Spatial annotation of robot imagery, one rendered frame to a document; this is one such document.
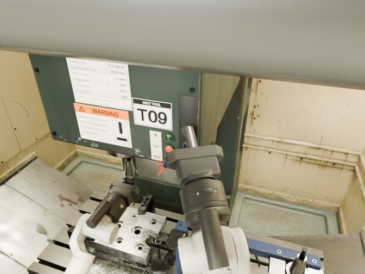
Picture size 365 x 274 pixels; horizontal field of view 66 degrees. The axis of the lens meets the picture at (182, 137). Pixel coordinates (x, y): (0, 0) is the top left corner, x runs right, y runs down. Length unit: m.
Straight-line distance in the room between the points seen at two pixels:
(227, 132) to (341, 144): 0.72
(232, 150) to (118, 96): 0.90
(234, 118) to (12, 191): 1.40
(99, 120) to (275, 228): 1.46
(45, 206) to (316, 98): 1.70
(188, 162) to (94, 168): 1.88
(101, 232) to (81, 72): 0.50
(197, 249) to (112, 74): 0.41
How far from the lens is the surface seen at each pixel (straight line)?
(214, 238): 0.49
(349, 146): 1.86
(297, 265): 0.95
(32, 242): 1.85
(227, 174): 1.57
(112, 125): 0.74
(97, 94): 0.72
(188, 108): 0.62
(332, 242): 1.71
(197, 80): 0.59
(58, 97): 0.80
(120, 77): 0.67
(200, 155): 0.58
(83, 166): 2.47
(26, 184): 2.06
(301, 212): 2.10
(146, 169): 1.69
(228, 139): 1.44
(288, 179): 1.99
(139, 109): 0.67
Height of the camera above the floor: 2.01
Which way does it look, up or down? 32 degrees down
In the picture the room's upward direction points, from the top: straight up
